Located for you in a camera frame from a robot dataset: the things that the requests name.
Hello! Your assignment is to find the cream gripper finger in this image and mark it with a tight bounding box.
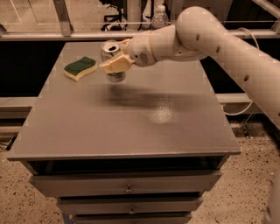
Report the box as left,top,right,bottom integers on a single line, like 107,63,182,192
99,53,135,74
119,38,131,54

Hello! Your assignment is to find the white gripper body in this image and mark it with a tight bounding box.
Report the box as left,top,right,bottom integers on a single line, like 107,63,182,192
127,31,157,67

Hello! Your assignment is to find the white green 7up can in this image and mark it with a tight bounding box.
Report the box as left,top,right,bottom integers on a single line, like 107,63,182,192
100,39,127,84

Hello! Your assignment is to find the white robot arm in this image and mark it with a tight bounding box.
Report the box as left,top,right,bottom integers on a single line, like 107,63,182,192
100,6,280,128

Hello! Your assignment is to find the green yellow sponge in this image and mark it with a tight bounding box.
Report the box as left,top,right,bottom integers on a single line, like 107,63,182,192
64,57,97,81

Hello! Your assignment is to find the clear plastic water bottle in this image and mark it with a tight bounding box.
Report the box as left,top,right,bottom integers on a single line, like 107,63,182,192
151,5,169,30

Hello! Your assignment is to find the black office chair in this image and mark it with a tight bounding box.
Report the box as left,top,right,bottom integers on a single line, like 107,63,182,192
99,0,126,32

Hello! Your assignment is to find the grey drawer cabinet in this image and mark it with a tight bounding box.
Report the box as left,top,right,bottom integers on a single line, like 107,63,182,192
6,39,242,224

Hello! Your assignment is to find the top grey drawer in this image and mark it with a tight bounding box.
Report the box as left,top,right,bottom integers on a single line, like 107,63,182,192
30,170,222,197

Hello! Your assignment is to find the grey drawer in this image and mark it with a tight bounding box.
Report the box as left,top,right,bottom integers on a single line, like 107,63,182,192
73,213,192,224
58,195,202,215
30,170,222,197

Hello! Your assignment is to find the middle grey drawer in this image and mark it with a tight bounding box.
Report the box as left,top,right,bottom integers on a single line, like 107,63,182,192
58,195,202,215

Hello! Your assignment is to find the bottom grey drawer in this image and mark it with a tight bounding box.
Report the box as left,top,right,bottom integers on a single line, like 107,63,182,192
73,213,192,224

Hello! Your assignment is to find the metal window rail frame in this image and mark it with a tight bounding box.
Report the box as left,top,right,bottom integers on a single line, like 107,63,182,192
0,0,280,41

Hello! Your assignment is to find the white cable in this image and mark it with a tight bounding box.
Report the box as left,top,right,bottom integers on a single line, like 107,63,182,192
222,27,261,117

